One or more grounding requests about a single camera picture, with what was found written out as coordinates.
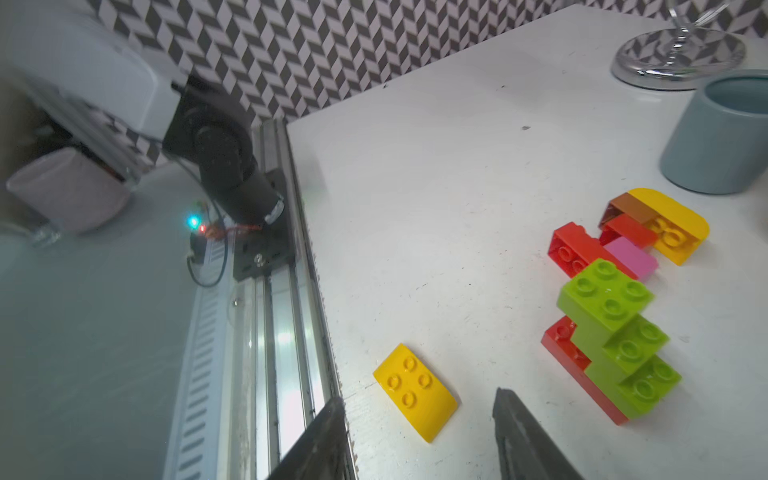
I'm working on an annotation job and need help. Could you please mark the pink lego brick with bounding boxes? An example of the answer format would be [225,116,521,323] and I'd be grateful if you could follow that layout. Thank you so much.
[604,237,659,282]

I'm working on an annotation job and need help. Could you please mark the aluminium front rail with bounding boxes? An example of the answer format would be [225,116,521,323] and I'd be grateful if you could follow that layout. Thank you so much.
[223,120,340,479]

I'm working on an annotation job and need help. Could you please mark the grey blue ceramic cup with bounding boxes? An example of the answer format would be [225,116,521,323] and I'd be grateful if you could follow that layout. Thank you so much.
[659,69,767,195]

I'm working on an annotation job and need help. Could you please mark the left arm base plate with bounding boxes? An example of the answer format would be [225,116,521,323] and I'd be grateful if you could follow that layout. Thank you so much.
[232,168,296,282]

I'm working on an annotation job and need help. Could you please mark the white slotted cable duct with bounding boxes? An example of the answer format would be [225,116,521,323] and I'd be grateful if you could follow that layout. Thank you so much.
[163,243,232,479]

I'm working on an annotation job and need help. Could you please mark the green lego brick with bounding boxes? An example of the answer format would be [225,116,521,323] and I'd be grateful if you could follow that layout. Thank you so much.
[608,356,682,420]
[557,258,654,357]
[575,315,670,387]

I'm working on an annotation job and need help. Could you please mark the green lego brick front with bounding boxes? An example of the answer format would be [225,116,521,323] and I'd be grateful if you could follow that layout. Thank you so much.
[608,356,682,420]

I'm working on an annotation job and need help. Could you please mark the yellow curved lego brick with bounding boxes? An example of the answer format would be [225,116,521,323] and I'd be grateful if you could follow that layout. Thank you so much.
[629,188,710,266]

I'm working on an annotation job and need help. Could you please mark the yellow long lego brick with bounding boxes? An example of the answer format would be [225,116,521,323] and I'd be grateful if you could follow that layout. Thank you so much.
[373,344,458,443]

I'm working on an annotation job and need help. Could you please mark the green lego brick back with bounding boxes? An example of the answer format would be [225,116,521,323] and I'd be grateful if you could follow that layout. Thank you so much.
[557,258,654,357]

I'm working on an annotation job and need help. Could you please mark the red long lego brick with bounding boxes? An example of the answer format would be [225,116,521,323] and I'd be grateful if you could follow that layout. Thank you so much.
[541,316,629,426]

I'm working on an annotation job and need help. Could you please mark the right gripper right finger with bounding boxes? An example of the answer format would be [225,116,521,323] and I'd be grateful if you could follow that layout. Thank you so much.
[492,388,583,480]

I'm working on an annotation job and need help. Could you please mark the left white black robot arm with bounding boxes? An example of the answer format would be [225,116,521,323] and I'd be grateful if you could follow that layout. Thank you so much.
[1,1,285,225]

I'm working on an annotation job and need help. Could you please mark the chrome wire glass rack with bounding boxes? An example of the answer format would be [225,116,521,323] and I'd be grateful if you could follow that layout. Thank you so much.
[610,1,747,91]

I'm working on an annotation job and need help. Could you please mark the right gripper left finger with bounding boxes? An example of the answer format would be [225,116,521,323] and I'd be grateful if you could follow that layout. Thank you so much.
[267,397,356,480]

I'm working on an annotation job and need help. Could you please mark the orange brown lego brick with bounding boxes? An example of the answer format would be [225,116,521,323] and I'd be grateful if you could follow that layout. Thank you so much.
[599,193,658,230]

